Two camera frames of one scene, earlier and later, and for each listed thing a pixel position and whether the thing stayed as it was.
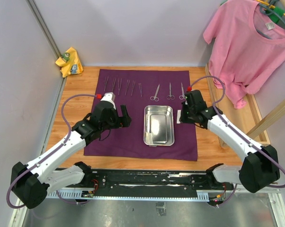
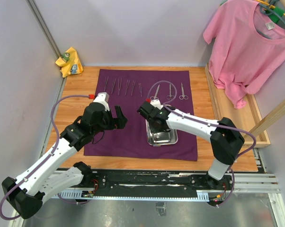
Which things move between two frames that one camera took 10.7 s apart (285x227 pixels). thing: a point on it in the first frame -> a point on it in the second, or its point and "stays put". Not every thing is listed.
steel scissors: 155,98 stays put
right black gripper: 182,118 -> 155,130
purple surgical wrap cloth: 134,89 stays put
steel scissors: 170,96 stays put
